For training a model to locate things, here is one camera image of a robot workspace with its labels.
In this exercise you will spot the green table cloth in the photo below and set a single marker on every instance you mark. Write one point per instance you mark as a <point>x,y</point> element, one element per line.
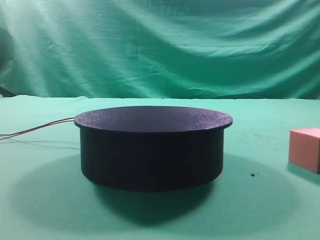
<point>44,196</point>

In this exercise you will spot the pink cube block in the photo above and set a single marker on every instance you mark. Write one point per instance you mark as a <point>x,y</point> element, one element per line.
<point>304,148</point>

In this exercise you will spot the green backdrop cloth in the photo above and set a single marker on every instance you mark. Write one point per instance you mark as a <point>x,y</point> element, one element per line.
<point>181,49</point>

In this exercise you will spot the black round turntable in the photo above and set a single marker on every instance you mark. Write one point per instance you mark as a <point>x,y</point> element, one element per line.
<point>149,148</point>

